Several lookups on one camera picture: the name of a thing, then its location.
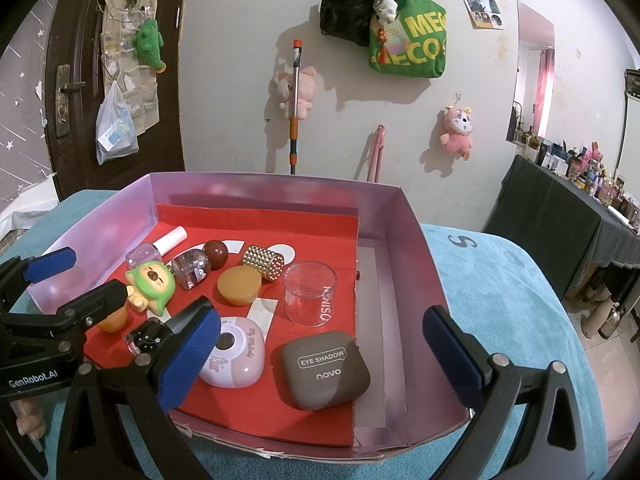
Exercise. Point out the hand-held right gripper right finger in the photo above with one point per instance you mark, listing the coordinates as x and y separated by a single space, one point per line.
450 360

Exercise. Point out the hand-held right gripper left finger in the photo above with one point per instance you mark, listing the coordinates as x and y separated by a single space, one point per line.
192 355

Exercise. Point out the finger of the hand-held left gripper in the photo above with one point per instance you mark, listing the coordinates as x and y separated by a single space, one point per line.
100 302
50 265

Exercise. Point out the large amber soap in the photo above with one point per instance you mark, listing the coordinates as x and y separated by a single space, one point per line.
112 322

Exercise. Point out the pink round case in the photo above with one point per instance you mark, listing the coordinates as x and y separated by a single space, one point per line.
237 355

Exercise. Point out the dark green nail polish bottle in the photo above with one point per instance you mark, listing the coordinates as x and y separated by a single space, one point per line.
147 337

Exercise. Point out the green hooded bear toy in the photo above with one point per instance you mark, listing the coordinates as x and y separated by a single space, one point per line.
150 285

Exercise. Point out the small amber soap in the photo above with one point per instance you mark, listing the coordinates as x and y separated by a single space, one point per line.
239 287

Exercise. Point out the glitter bottle with brown ball cap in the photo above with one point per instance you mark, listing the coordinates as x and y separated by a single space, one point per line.
192 267

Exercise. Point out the pink nail polish bottle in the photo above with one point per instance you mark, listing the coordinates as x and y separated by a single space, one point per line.
167 240

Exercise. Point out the pink cardboard box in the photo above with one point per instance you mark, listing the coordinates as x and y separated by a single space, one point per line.
390 270

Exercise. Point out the gold studded cylinder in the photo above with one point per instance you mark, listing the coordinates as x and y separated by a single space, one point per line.
262 262

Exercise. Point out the brown eyeshadow case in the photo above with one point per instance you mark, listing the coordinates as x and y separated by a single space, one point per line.
320 370

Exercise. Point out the clear glass cup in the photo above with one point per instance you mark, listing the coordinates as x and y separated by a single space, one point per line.
310 295

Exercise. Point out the person's left hand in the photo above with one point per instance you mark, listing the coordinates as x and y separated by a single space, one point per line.
30 420

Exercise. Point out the teal fleece blanket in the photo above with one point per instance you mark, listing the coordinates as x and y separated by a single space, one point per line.
500 285

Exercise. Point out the clear plastic bag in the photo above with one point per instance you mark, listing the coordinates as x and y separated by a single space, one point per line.
116 130

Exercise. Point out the beige thermos bottle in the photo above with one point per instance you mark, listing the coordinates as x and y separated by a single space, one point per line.
602 317

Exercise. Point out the table with black cloth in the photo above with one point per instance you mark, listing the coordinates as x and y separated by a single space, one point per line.
550 220

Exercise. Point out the red paper liner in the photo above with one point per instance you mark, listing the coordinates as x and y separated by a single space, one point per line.
310 220

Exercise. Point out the pink rod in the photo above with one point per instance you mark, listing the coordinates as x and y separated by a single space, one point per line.
376 155

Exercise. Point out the pink deer plush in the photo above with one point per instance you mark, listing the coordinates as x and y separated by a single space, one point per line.
457 132

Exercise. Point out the group of cosmetics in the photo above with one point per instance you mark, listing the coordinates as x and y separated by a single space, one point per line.
590 170

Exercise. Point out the green plush toy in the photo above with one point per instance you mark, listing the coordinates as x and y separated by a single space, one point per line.
149 42

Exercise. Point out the dark wooden door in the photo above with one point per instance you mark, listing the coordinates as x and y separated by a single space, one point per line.
75 20

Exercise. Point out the plastic bag on door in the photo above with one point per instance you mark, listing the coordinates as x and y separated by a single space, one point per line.
117 25

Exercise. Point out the pink pig plush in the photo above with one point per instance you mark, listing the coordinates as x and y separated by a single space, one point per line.
307 90

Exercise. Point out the doorway with pink curtain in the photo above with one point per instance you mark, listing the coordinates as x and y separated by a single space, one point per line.
532 75

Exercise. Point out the white framed board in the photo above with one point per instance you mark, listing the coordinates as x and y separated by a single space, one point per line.
631 110

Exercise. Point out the green tote bag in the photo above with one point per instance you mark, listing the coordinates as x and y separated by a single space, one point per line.
420 45

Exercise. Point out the panda plush charm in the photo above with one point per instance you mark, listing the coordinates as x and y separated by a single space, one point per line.
386 7

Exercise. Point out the black backpack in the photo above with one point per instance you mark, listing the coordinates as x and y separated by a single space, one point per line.
347 7

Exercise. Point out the star print wall sheet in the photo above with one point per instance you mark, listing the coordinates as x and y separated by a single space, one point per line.
20 110

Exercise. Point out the wall photo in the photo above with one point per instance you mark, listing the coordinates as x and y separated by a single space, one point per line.
480 5

